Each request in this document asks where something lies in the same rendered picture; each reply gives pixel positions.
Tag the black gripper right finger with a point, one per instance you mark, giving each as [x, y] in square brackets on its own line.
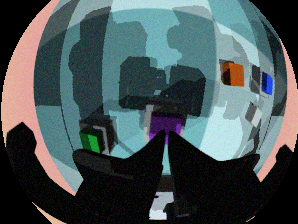
[194, 174]

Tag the blue button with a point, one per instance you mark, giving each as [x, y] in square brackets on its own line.
[261, 83]

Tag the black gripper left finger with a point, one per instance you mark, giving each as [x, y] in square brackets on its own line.
[139, 173]

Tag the green button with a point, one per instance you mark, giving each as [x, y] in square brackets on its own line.
[97, 135]

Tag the purple button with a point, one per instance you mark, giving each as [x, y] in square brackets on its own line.
[161, 115]

